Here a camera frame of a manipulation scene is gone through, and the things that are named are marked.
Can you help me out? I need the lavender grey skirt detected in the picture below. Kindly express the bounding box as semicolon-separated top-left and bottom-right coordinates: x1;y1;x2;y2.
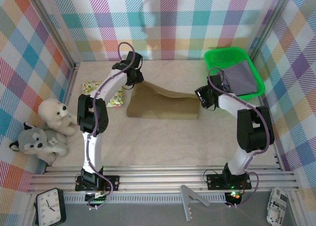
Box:
217;59;259;96

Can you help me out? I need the olive khaki skirt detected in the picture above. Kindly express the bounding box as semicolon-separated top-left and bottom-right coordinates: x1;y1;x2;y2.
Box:
126;80;201;120

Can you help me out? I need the lemon print skirt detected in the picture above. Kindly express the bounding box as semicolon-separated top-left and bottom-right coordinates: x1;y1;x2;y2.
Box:
81;80;125;108

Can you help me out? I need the green plastic basket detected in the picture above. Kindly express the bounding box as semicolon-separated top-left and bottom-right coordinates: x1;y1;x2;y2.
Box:
204;46;266;101

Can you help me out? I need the white teddy bear plush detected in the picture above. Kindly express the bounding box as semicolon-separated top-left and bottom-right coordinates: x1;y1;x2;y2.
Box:
38;98;78;137

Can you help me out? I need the grey toothed plastic tool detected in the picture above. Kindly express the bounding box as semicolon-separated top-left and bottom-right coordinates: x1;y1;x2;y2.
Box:
179;185;211;222

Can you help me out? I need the grey husky plush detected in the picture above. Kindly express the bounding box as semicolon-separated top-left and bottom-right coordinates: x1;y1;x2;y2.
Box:
9;121;70;165

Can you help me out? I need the newspaper print pouch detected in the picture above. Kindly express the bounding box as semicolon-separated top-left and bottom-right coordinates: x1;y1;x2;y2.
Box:
266;186;288;226

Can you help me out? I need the black alarm clock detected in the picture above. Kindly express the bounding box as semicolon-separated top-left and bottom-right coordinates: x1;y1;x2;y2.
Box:
36;188;67;226

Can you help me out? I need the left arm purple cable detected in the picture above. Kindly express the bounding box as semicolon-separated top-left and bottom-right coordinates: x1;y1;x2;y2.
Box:
85;41;137;211

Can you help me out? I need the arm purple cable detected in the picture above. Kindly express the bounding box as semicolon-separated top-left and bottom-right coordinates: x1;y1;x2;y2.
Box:
206;67;272;208
85;41;137;211

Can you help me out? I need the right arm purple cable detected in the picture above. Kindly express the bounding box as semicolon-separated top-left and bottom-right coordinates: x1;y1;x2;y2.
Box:
206;67;272;208

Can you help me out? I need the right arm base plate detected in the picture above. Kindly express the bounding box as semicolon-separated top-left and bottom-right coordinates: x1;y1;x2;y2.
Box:
206;173;252;190

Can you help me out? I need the aluminium corner post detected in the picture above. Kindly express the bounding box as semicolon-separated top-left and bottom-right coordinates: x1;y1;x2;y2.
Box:
248;0;295;61
26;0;80;70

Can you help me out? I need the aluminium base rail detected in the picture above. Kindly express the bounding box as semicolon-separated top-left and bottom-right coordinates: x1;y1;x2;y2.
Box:
27;165;301;195

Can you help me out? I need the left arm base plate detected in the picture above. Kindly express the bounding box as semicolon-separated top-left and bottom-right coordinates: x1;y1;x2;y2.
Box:
75;174;120;192

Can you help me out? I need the grey slotted cable duct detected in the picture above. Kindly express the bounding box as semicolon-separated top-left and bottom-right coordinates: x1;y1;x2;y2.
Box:
63;195;228;204

